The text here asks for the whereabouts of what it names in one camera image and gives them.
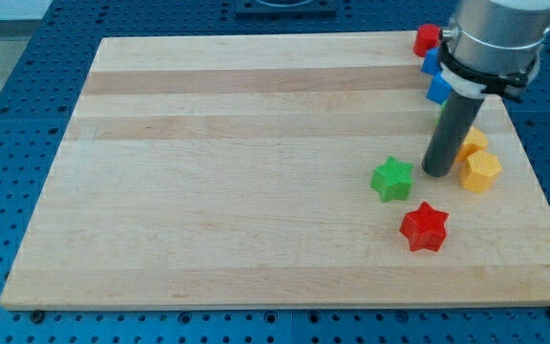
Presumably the green star block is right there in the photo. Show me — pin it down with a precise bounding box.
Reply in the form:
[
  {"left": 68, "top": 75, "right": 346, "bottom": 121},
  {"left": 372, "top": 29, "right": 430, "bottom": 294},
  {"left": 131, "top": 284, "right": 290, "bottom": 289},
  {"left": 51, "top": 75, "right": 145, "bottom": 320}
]
[{"left": 370, "top": 156, "right": 413, "bottom": 203}]

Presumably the red star block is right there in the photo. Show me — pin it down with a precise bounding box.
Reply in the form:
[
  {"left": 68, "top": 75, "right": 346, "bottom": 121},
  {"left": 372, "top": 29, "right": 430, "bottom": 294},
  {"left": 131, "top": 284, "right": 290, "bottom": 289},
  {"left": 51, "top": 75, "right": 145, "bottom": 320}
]
[{"left": 399, "top": 202, "right": 449, "bottom": 251}]

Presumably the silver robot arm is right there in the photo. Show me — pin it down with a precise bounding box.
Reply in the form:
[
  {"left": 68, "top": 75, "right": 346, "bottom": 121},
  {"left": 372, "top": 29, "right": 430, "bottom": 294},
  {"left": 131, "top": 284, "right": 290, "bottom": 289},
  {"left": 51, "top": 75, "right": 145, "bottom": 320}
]
[{"left": 441, "top": 0, "right": 550, "bottom": 75}]

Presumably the wooden board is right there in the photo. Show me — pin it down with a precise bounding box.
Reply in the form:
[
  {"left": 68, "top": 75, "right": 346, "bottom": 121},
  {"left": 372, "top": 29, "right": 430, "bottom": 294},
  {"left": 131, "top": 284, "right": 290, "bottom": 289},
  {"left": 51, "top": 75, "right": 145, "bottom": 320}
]
[{"left": 0, "top": 32, "right": 550, "bottom": 311}]

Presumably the green block behind rod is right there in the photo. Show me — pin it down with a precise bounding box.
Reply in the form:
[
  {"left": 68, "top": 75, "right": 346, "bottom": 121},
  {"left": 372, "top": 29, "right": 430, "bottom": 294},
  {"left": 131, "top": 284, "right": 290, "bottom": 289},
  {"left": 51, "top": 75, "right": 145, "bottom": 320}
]
[{"left": 434, "top": 100, "right": 447, "bottom": 125}]

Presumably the lower blue block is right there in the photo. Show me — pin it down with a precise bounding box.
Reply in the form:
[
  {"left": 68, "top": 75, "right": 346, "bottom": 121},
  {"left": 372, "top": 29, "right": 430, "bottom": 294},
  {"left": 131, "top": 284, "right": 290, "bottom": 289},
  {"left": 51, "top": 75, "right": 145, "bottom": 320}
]
[{"left": 426, "top": 72, "right": 452, "bottom": 105}]

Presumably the blue block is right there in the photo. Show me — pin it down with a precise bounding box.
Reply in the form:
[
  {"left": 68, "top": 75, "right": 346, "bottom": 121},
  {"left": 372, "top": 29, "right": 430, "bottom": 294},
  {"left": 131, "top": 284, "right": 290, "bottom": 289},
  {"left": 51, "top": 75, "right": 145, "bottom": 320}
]
[
  {"left": 420, "top": 47, "right": 441, "bottom": 75},
  {"left": 426, "top": 72, "right": 452, "bottom": 105}
]

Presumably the upper blue block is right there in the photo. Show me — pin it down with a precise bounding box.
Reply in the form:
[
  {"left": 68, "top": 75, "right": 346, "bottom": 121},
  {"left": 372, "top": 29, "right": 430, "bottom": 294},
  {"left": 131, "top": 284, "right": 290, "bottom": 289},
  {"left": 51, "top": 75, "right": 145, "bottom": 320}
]
[{"left": 420, "top": 47, "right": 441, "bottom": 75}]

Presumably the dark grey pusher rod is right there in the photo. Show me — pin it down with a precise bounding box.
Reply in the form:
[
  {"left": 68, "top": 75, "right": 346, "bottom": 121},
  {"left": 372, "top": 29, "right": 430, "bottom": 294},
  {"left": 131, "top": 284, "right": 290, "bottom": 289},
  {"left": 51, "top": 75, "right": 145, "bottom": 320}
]
[{"left": 422, "top": 91, "right": 484, "bottom": 177}]

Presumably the yellow block behind rod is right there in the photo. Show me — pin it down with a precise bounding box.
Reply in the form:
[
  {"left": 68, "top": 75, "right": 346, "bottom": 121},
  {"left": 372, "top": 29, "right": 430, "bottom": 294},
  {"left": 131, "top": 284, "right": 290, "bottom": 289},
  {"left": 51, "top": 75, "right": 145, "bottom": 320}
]
[{"left": 455, "top": 127, "right": 489, "bottom": 162}]

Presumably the red cylinder block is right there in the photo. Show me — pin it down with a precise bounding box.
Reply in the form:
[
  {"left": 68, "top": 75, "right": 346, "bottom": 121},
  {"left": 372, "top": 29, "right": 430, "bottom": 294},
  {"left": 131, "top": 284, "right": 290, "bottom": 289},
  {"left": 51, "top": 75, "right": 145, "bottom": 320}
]
[{"left": 412, "top": 23, "right": 441, "bottom": 57}]

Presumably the yellow hexagon block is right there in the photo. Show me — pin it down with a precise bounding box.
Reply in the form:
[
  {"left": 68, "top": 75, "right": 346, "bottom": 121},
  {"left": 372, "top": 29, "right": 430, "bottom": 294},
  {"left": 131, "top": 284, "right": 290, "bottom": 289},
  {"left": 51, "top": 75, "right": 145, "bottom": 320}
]
[{"left": 459, "top": 151, "right": 502, "bottom": 193}]

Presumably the black and white clamp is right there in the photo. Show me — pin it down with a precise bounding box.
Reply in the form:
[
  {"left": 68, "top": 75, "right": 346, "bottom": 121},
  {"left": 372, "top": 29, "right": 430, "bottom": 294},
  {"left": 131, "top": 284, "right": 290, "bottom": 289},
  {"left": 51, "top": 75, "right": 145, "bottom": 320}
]
[{"left": 437, "top": 42, "right": 540, "bottom": 103}]

